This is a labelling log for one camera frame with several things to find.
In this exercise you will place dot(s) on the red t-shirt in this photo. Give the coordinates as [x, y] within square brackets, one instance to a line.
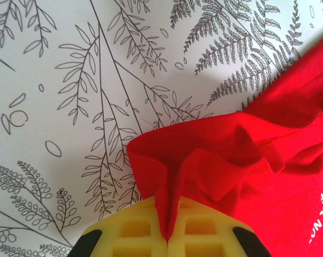
[271, 187]

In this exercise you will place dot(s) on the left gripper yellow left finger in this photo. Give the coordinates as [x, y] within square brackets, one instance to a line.
[131, 241]

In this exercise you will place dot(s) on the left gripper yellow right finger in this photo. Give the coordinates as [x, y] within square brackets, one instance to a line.
[204, 241]

